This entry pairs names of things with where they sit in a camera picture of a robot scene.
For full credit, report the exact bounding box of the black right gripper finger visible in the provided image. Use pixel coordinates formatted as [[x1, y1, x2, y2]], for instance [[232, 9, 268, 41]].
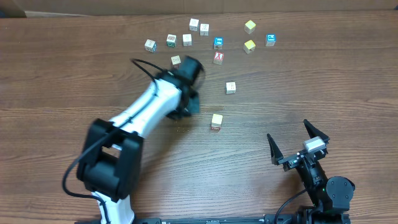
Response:
[[267, 134, 284, 165], [303, 119, 330, 142]]

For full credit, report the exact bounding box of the wooden block yellow letter S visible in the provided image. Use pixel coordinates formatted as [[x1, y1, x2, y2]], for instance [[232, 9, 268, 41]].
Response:
[[211, 114, 223, 126]]

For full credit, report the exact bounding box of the wooden block letter T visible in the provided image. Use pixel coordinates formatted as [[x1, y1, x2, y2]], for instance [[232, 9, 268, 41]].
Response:
[[226, 82, 236, 95]]

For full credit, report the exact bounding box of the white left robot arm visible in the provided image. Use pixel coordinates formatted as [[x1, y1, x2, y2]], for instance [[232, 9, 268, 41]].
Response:
[[76, 56, 203, 223]]

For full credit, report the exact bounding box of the wooden block red number 13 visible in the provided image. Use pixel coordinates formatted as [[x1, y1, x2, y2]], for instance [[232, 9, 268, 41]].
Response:
[[170, 55, 182, 69]]

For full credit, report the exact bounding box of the wooden block red top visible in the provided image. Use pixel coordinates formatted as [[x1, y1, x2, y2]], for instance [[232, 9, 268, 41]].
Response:
[[213, 52, 224, 65]]

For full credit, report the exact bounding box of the wooden block blue side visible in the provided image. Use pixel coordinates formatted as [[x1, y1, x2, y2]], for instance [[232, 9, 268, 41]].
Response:
[[182, 34, 192, 47]]

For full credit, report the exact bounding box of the wooden block green letter B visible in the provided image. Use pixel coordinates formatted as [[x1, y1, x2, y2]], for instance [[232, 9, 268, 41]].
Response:
[[166, 34, 177, 47]]

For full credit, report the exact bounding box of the wooden block blue top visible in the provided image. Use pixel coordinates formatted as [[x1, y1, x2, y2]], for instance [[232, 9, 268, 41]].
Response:
[[213, 37, 223, 50]]

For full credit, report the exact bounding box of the wooden block car picture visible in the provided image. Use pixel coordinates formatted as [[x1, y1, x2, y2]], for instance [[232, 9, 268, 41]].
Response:
[[144, 39, 157, 52]]

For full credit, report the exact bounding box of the wooden block umbrella picture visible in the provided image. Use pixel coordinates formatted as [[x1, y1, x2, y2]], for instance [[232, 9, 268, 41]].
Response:
[[200, 23, 210, 36]]

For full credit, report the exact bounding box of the plain wooden block far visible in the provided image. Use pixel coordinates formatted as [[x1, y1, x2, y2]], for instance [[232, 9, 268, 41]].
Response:
[[189, 18, 199, 32]]

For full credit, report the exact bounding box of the wooden block blue letter P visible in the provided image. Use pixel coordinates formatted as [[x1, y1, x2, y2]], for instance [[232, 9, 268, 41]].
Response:
[[266, 34, 276, 47]]

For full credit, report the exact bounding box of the cardboard backdrop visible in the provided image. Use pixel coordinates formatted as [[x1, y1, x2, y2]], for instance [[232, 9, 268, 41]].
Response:
[[1, 0, 397, 17]]

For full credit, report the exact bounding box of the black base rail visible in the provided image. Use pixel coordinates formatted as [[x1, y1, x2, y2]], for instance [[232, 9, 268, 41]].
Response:
[[133, 213, 352, 224]]

